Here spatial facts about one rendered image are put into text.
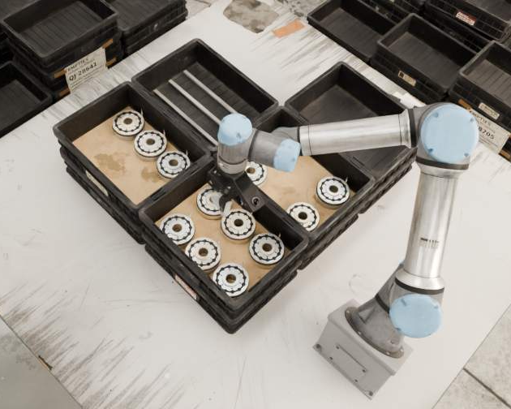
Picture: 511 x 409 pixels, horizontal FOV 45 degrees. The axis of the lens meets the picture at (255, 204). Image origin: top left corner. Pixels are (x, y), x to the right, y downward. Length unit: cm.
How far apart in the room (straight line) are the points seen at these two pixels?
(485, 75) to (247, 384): 182
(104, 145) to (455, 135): 112
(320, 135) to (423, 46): 170
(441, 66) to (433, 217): 175
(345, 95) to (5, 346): 163
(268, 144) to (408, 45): 181
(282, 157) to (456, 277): 86
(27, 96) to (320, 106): 140
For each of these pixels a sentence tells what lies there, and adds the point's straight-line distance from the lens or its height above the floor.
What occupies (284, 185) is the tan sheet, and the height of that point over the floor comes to 83.
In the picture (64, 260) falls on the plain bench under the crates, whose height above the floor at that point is 70.
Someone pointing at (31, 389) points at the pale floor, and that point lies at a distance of 259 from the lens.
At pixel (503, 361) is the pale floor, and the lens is 283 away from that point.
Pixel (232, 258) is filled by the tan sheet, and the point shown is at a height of 83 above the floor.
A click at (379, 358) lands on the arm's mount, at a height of 95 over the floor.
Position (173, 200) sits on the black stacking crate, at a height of 87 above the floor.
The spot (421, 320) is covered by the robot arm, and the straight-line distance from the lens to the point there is 148.
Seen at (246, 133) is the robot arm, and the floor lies 132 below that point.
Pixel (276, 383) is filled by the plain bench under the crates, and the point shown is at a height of 70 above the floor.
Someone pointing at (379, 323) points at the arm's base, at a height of 96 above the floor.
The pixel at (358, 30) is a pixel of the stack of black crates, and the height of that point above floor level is 27.
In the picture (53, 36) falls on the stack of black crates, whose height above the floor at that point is 49.
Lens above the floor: 242
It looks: 58 degrees down
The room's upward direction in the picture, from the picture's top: 9 degrees clockwise
